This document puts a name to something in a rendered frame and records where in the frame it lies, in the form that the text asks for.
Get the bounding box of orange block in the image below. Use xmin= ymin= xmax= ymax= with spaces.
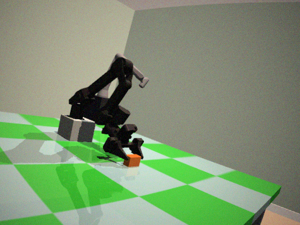
xmin=123 ymin=154 xmax=141 ymax=167

